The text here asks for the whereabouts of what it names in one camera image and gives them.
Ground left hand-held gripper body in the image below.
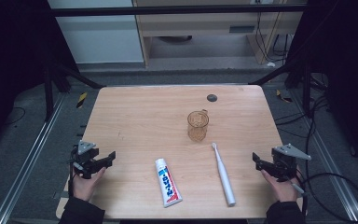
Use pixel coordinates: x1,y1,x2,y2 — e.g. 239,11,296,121
69,140,101,180

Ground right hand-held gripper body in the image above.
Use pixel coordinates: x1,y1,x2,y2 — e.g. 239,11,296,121
271,143,312,182

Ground white toothpaste tube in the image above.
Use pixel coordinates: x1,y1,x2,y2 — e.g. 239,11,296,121
154,158,184,209

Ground person's right hand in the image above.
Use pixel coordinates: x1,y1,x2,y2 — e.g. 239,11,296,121
260,169,302,203

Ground person's left hand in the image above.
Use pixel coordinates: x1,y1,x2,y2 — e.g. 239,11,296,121
72,166,107,203

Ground white electric toothbrush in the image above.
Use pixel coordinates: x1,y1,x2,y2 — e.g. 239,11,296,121
211,142,237,208

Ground yellow black tape strip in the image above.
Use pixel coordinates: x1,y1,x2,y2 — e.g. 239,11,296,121
275,89,294,104
76,91,89,109

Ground black metal stand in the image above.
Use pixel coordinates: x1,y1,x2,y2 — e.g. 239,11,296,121
249,57,312,118
42,60,106,123

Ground dark curtain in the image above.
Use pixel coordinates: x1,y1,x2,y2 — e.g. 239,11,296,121
287,0,358,175
0,0,79,153

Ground white cabinet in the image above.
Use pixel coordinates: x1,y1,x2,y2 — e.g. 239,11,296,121
47,0,145,65

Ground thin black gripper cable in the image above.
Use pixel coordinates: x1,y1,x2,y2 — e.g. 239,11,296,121
67,146,76,198

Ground black looped cable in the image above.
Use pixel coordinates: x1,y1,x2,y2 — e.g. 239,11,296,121
273,94,358,224

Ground aluminium floor rail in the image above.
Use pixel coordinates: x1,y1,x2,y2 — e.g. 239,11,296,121
292,90,358,224
0,92,67,224

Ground black hanging desk cables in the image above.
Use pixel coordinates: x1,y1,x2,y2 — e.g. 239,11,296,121
255,11,291,63

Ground black horizontal frame bar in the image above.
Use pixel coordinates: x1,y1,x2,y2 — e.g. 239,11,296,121
48,5,308,18

